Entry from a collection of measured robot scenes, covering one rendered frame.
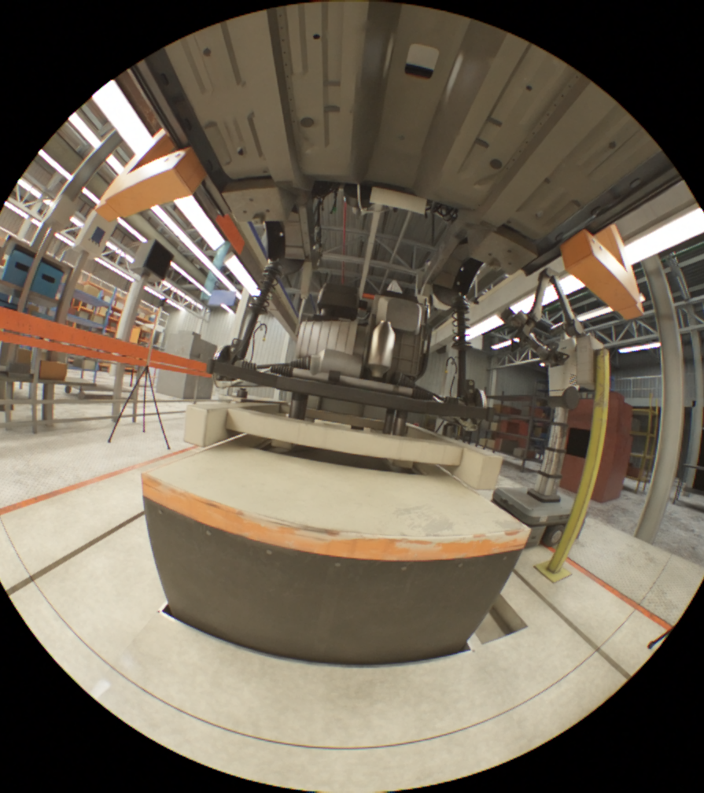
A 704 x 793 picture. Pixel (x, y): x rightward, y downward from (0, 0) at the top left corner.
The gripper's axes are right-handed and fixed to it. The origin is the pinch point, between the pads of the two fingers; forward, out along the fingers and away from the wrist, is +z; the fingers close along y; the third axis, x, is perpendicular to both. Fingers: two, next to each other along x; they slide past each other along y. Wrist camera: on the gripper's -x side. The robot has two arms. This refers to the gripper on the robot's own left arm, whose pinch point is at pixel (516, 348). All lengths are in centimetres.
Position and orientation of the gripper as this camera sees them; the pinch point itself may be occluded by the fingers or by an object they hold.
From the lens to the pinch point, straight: 132.9
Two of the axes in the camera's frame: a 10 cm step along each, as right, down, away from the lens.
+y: -1.0, -0.3, -9.9
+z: -6.4, 7.7, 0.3
